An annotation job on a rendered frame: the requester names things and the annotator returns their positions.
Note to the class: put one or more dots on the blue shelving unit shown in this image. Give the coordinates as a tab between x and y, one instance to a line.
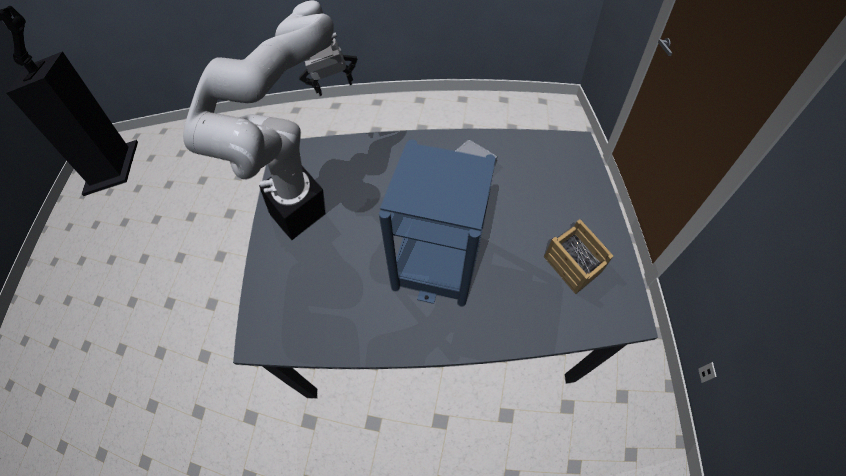
438	198

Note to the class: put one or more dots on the wooden crate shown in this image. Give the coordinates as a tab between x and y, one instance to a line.
587	255

